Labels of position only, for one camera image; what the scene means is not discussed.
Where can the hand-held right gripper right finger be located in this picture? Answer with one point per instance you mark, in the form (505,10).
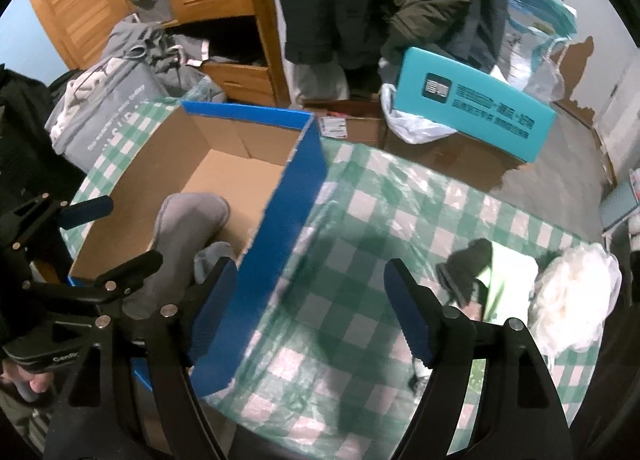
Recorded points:
(409,315)

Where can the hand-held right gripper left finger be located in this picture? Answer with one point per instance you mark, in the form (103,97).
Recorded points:
(216,312)

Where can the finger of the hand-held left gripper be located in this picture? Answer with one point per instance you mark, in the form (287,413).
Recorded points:
(137,265)
(87,210)

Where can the light grey sock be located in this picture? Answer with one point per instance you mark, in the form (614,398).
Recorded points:
(212,255)

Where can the dark grey sock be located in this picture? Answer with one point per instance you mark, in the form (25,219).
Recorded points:
(467,262)

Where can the light green cloth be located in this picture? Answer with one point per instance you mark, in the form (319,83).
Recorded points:
(507,275)

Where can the blue cardboard box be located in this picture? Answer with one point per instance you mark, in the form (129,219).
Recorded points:
(295,220)

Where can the white mesh bath sponge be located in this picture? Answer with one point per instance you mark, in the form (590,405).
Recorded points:
(575,295)

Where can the person's left hand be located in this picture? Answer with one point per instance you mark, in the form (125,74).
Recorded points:
(35,382)

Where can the green checkered tablecloth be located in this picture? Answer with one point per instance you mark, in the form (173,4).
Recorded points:
(375,220)

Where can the black coat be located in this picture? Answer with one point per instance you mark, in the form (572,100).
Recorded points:
(25,130)

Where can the grey laundry bag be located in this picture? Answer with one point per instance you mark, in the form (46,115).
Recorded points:
(115,110)

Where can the large brown cardboard box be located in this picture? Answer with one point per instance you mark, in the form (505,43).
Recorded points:
(450,160)

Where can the clear green plastic bag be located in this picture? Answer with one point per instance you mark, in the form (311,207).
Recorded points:
(207,88)

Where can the grey clothes pile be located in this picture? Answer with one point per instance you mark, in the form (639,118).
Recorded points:
(185,65)

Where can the white plastic bag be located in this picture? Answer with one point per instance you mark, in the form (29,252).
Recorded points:
(410,125)

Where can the small labelled cardboard box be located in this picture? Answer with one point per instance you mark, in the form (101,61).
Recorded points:
(360,130)

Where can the grey notebook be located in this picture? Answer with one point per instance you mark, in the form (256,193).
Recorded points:
(617,205)

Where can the teal box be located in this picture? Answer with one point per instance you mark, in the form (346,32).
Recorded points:
(480,90)

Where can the light grey hanging pants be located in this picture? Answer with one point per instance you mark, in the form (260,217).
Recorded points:
(320,80)

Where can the black hanging jacket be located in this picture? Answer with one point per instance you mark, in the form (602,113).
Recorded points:
(320,15)

